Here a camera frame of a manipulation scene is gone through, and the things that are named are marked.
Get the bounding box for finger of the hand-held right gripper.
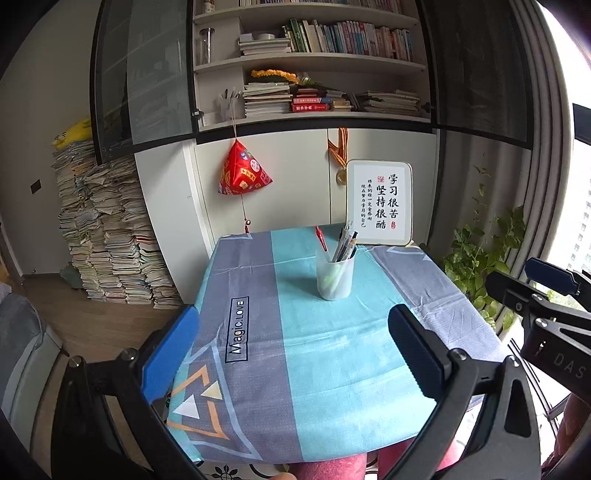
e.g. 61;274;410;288
525;257;591;296
486;271;555;319

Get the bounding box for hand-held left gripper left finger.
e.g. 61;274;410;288
51;305;200;480

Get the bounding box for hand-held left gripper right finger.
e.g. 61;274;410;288
388;304;541;480

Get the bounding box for translucent plastic cup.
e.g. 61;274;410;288
315;249;356;301

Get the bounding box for clear mint pen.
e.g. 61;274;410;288
339;220;354;261

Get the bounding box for person's right forearm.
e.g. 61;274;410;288
540;392;591;480

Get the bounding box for green leafy plant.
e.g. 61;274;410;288
443;166;527;333

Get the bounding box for apartment building outside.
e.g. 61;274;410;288
566;175;591;273

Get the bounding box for blue and grey tablecloth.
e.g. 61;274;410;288
165;226;509;464

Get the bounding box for person's right leg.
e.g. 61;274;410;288
379;436;462;480

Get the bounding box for person's leg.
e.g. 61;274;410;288
379;436;462;480
295;464;368;480

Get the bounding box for patterned floor mat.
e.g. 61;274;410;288
194;459;296;480

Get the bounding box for large pile of paper books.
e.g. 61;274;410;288
52;143;183;310

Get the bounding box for grey curtain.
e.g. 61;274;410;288
508;0;578;259

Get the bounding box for person's left leg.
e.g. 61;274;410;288
295;464;368;480

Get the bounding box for grey upholstered seat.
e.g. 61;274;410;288
0;281;63;425

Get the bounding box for framed calligraphy sign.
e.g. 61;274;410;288
344;159;415;247

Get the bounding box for red pyramid hanging ornament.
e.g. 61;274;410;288
218;141;274;234

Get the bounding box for dark glass cabinet door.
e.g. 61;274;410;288
418;0;534;149
90;0;199;164

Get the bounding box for wide stack of magazines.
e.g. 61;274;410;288
358;90;422;116

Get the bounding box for yellow plush toy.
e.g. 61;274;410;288
52;119;92;149

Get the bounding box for clear pen holder on shelf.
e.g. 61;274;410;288
218;88;245;124

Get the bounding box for red books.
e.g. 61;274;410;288
291;96;333;113

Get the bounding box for tall stack of white books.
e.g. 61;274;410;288
242;82;293;118

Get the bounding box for row of books, green spines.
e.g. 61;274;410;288
283;18;414;61

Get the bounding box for white bookshelf cabinet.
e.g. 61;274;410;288
191;0;439;144

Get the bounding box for yellow flower garland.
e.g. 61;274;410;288
250;69;319;88

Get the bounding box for tall glass jar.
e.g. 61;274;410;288
198;28;216;65

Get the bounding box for small stack of flat books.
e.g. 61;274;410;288
238;38;293;56

